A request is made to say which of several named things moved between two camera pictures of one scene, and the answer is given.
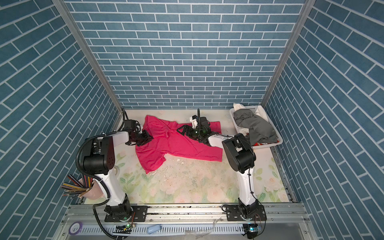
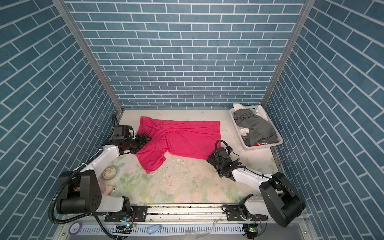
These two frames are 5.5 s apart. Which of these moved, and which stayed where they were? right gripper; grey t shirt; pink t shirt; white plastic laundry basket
Moved: right gripper
Stayed: white plastic laundry basket; grey t shirt; pink t shirt
